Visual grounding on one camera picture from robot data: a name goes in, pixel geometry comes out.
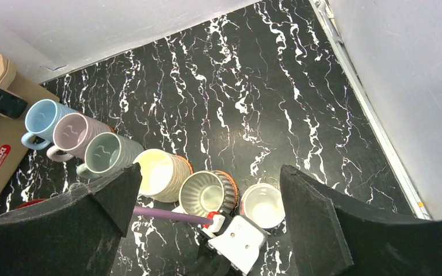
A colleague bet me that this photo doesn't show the red round tray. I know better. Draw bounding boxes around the red round tray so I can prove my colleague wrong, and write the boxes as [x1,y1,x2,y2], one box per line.
[14,198,47,210]

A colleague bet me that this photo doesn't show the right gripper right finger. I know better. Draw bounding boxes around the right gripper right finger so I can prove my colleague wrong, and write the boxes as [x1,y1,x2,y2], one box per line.
[280,165,442,275]

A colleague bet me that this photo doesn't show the small white grey mug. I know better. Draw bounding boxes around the small white grey mug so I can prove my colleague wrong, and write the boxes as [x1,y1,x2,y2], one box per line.
[239,183,285,229]

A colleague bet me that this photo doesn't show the dark grey mug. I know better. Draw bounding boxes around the dark grey mug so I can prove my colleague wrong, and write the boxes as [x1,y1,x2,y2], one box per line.
[76,132,144,179]

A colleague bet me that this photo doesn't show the ribbed beige mug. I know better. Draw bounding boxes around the ribbed beige mug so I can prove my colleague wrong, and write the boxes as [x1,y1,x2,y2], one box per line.
[173,170,235,217]

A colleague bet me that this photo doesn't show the woven rattan coaster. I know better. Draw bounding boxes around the woven rattan coaster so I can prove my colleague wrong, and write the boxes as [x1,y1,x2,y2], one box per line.
[176,155,194,175]
[216,170,239,209]

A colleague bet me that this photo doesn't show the lilac mug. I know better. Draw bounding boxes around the lilac mug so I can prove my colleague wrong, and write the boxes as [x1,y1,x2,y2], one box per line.
[47,113,115,162]

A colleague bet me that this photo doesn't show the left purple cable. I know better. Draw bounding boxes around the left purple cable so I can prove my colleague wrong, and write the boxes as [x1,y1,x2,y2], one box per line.
[132,205,214,226]

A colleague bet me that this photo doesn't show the light blue mug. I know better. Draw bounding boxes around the light blue mug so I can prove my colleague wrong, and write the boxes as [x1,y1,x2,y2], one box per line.
[21,99,78,150]

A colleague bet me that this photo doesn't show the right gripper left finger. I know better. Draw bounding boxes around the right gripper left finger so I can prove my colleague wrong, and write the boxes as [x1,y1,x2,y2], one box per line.
[0,164,142,275]

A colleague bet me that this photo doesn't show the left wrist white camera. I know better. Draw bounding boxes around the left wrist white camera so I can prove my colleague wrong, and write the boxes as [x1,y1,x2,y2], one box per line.
[202,212,268,275]

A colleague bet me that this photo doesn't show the cream yellow mug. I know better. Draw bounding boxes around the cream yellow mug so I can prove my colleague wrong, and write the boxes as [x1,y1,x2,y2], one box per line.
[134,149,190,203]

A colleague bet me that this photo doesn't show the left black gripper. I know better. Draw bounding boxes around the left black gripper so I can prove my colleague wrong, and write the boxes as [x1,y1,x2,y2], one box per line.
[185,237,242,276]

